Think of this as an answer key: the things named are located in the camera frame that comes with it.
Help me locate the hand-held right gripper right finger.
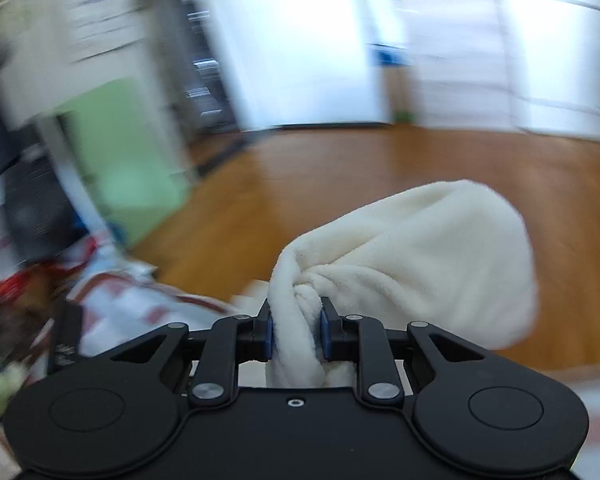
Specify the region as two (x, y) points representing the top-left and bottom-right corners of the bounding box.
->
(319, 297), (486, 407)

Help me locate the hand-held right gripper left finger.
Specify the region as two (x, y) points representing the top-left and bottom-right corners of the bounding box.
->
(107, 298), (276, 407)

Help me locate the white fleece garment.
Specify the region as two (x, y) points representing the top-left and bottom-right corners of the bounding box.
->
(265, 178), (538, 390)

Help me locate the red patterned cloth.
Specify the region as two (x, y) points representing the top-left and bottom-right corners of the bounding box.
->
(0, 237), (98, 361)

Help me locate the pink grey checkered blanket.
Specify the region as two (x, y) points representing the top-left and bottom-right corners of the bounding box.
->
(0, 232), (600, 480)

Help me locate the dark grey box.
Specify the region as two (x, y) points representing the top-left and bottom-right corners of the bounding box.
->
(2, 152), (81, 263)

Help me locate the pale green cabinet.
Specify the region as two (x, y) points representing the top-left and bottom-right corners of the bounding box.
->
(55, 77), (193, 251)

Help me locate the blue box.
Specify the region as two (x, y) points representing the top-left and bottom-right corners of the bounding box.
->
(367, 44), (411, 67)

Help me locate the white door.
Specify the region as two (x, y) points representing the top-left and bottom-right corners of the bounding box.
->
(207, 0), (393, 131)

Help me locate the metal wire shelf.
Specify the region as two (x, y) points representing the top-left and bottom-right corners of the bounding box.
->
(172, 0), (238, 133)

